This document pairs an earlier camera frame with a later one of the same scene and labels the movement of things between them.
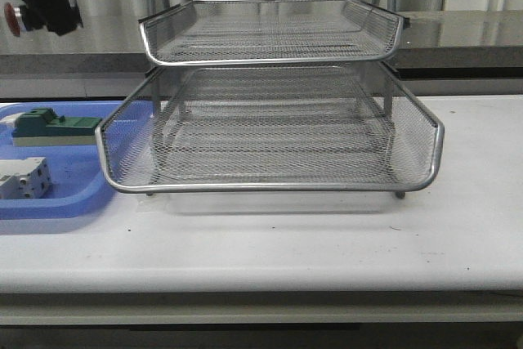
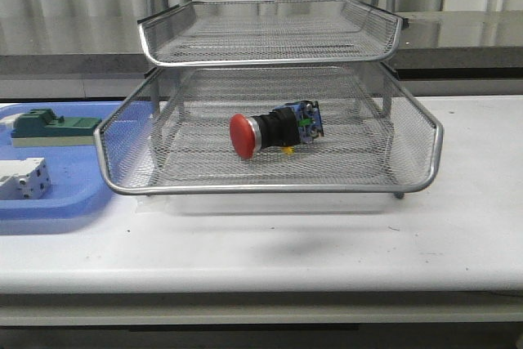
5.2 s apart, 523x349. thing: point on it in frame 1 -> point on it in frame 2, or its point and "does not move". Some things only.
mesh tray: [269, 129] does not move
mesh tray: [271, 32] does not move
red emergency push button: [11, 19] -> [284, 127]
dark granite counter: [435, 45] does not move
